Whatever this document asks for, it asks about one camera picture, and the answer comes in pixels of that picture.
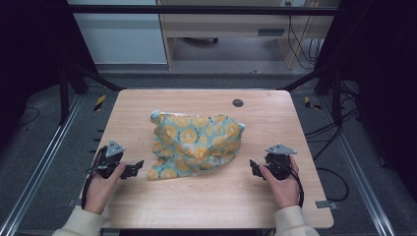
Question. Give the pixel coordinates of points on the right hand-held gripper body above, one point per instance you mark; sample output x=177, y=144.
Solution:
x=279, y=160

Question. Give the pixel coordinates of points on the person's right hand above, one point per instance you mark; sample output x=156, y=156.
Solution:
x=284, y=190

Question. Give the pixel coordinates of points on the yellow black striped tape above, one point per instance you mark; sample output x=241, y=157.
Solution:
x=309, y=103
x=100, y=102

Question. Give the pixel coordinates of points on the white cabinet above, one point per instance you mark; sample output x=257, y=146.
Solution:
x=124, y=36

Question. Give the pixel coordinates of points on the light wooden desk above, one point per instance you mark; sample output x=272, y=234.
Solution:
x=226, y=24

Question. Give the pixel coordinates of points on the teal cloth with orange print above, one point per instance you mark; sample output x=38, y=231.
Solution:
x=193, y=144

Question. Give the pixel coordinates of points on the person's left hand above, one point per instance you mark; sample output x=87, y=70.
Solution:
x=102, y=190

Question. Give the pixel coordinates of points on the aluminium floor rail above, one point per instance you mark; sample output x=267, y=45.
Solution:
x=360, y=170
x=42, y=164

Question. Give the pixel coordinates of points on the black metal stand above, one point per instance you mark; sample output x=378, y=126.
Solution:
x=64, y=98
x=335, y=98

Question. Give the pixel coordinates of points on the grey tape strip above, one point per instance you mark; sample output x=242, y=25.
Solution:
x=326, y=204

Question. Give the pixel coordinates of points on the black horizontal frame bar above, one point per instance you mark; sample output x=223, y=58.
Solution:
x=196, y=10

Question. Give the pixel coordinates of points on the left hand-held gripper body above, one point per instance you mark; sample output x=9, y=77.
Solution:
x=111, y=156

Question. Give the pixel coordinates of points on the black curtain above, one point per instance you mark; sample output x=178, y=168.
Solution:
x=380, y=82
x=32, y=59

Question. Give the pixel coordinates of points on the grey round table grommet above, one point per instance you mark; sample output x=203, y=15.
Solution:
x=237, y=103

